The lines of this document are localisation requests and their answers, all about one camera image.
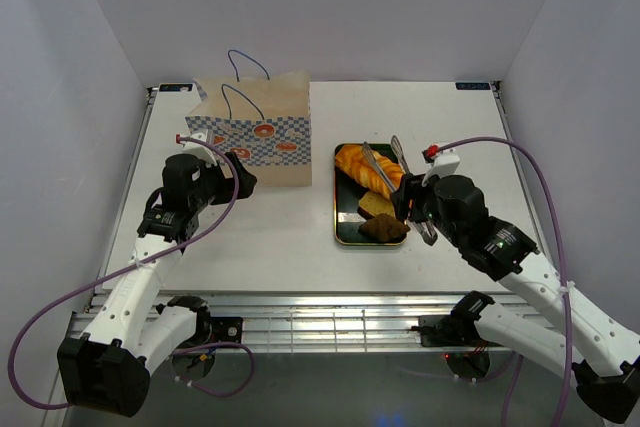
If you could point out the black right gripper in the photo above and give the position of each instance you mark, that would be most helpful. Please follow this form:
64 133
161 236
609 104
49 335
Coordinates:
411 189

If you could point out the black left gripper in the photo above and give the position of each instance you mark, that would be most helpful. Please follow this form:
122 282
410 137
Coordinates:
246 180

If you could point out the long twisted pastry bread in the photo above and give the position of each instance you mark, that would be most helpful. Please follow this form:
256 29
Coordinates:
350 160

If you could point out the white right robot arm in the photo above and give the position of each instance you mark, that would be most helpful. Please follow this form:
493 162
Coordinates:
599 356

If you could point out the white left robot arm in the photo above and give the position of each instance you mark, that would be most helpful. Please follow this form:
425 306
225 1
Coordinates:
109 366

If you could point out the toast bread slice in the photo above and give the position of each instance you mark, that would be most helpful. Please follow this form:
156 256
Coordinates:
373 204

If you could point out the blue checkered paper bag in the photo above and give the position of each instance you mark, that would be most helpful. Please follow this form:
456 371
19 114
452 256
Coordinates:
264 119

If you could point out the brown chocolate croissant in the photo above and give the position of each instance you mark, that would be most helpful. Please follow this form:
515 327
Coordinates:
384 228

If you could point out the dark green metal tray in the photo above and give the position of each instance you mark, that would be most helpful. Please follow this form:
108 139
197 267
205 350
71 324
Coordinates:
348 216

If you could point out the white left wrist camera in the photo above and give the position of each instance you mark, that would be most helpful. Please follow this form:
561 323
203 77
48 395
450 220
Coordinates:
196 144

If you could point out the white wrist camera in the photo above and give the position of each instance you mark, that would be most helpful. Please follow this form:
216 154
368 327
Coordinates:
441 163
196 144

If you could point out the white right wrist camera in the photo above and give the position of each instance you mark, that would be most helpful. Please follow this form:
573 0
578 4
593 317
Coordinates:
441 163

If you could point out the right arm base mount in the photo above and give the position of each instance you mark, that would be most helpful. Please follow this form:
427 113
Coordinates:
445 329

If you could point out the aluminium table frame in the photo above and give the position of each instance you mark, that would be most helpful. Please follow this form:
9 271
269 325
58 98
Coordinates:
273 260

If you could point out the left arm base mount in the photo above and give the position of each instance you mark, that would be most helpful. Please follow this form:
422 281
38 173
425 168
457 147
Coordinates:
222 331

